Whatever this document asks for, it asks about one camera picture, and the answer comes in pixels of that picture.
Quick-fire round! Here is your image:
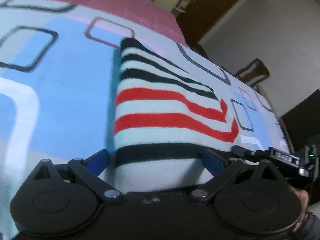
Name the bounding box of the dark furniture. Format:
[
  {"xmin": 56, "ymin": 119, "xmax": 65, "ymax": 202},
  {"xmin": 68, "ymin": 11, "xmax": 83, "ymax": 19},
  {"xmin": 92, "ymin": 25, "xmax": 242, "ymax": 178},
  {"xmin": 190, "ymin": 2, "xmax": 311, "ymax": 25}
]
[{"xmin": 280, "ymin": 88, "xmax": 320, "ymax": 153}]

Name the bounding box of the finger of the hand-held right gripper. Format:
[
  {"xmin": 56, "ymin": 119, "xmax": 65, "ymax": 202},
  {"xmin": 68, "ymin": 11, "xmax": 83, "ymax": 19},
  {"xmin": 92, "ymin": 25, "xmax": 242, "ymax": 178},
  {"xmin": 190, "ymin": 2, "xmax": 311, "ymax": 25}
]
[{"xmin": 231, "ymin": 145, "xmax": 272, "ymax": 159}]

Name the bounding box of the black white red striped sweater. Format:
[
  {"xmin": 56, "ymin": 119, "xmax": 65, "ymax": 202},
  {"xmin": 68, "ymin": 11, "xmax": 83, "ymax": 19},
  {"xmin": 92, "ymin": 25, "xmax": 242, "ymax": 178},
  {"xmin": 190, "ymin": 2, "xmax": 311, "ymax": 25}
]
[{"xmin": 114, "ymin": 38, "xmax": 239, "ymax": 193}]

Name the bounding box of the pink bed sheet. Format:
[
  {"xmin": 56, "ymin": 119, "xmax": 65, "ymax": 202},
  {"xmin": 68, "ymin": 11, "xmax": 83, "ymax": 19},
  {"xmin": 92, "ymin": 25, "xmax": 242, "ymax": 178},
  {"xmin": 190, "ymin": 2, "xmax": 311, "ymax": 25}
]
[{"xmin": 0, "ymin": 0, "xmax": 190, "ymax": 49}]

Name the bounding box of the person's right hand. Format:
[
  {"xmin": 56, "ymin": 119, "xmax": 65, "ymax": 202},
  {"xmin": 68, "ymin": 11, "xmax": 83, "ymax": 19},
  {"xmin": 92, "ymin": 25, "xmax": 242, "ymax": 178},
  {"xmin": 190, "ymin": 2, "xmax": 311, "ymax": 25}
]
[{"xmin": 292, "ymin": 187, "xmax": 313, "ymax": 232}]

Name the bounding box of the blue white patterned bed sheet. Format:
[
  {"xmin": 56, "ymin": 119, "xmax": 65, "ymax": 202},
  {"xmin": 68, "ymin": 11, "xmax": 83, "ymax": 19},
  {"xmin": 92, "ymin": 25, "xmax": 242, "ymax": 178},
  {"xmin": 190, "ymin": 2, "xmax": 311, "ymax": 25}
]
[{"xmin": 0, "ymin": 0, "xmax": 293, "ymax": 240}]

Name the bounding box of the brown wooden door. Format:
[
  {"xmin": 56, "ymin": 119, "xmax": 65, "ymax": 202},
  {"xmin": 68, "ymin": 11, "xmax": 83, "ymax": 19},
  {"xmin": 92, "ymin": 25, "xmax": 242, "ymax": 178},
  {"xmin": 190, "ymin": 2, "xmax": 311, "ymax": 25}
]
[{"xmin": 175, "ymin": 0, "xmax": 250, "ymax": 45}]

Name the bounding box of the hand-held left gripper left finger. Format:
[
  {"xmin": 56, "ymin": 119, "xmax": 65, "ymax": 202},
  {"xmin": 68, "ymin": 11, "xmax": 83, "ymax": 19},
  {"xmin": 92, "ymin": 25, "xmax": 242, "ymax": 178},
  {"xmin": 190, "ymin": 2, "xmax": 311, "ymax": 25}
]
[{"xmin": 26, "ymin": 149, "xmax": 123, "ymax": 201}]

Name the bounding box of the wooden chair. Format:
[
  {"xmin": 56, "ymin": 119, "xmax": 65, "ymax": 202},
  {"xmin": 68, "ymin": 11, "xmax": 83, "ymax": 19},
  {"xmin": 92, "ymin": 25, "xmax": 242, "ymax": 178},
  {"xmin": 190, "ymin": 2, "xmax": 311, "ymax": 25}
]
[{"xmin": 234, "ymin": 58, "xmax": 270, "ymax": 88}]

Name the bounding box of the person's right forearm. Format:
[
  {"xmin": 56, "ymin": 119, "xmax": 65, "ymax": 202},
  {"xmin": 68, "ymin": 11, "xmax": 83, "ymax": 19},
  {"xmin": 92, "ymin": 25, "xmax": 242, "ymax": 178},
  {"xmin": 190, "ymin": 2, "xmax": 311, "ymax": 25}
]
[{"xmin": 296, "ymin": 211, "xmax": 320, "ymax": 240}]

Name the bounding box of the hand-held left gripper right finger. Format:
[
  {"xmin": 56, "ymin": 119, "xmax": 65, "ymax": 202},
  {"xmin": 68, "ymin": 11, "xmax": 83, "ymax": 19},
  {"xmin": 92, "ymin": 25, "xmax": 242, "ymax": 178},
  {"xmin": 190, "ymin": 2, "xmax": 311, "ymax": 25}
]
[{"xmin": 189, "ymin": 149, "xmax": 285, "ymax": 202}]

